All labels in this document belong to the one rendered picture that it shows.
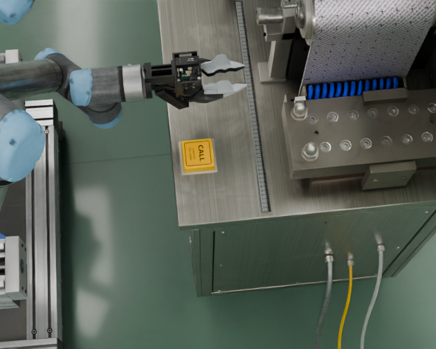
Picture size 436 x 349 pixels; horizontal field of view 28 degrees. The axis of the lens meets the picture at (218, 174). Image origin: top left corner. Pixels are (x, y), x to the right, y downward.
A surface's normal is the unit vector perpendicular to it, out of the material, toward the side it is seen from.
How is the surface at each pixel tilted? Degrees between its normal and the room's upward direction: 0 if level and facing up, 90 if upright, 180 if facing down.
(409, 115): 0
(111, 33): 0
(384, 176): 90
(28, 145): 84
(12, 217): 0
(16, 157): 84
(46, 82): 77
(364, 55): 90
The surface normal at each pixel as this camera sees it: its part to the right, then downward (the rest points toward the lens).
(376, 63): 0.11, 0.94
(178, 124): 0.01, -0.33
